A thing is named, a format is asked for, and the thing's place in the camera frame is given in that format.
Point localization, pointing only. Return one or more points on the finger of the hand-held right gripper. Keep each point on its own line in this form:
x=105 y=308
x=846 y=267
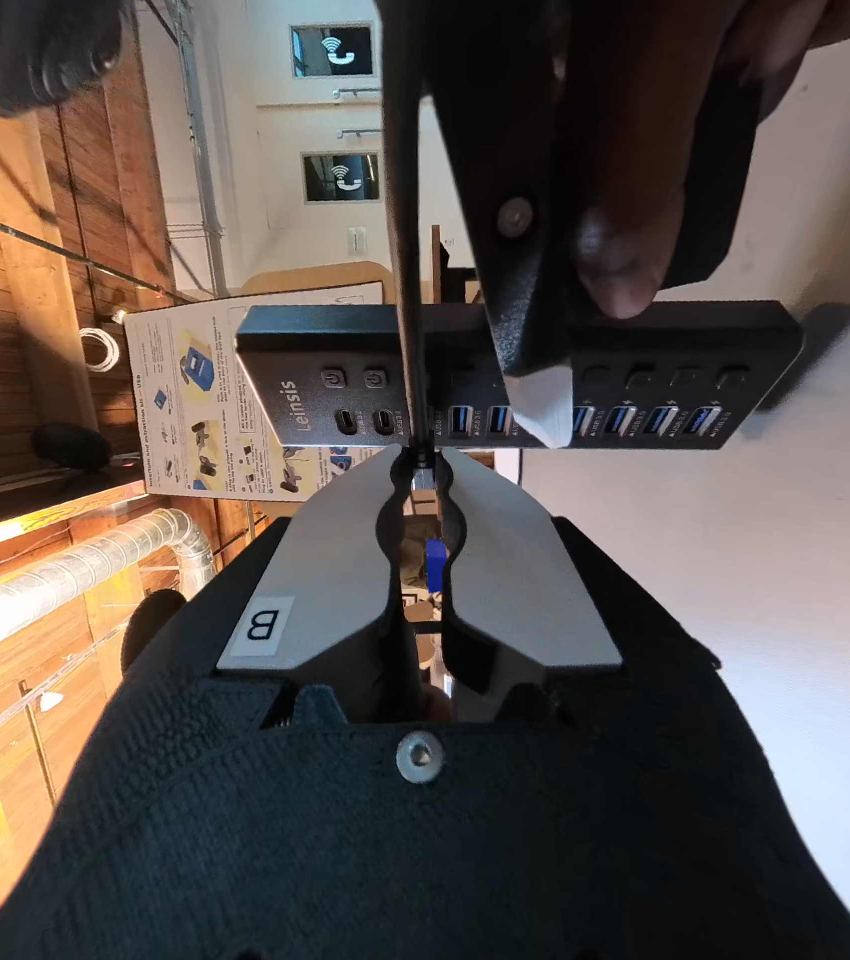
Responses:
x=545 y=405

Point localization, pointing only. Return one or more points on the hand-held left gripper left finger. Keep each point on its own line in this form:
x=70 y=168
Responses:
x=320 y=570

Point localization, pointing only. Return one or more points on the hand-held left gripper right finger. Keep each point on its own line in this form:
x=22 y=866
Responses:
x=530 y=592

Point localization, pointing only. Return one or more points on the black usb hub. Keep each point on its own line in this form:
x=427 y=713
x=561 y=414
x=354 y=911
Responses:
x=694 y=337

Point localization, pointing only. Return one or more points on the person's right hand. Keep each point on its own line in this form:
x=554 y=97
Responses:
x=634 y=150

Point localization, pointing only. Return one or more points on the blue plastic box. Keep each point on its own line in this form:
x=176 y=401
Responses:
x=434 y=566

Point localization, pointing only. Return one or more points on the printed instruction poster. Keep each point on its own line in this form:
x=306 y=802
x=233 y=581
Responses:
x=192 y=390

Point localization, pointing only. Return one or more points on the black floor lamp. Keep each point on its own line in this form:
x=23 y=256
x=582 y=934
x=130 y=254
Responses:
x=72 y=448

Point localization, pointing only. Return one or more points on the dark fuzzy object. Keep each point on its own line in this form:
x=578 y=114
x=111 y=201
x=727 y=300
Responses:
x=20 y=45

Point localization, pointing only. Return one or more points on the silver air duct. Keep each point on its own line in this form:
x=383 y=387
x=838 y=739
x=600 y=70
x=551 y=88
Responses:
x=57 y=577

